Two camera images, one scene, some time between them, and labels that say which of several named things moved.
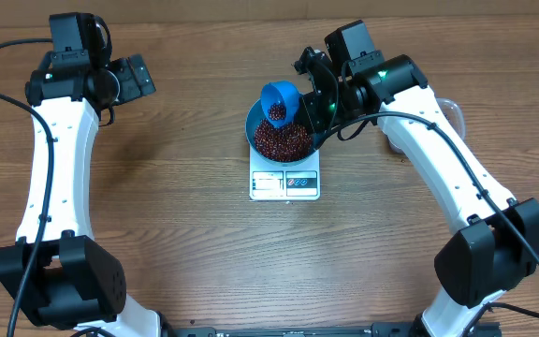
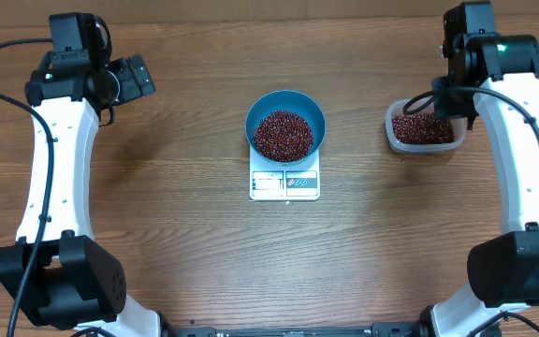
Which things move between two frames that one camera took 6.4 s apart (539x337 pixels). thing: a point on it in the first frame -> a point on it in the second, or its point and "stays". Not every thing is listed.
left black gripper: [134, 88] stays
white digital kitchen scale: [293, 183] stays
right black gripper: [315, 116] -> [443, 105]
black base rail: [345, 329] stays
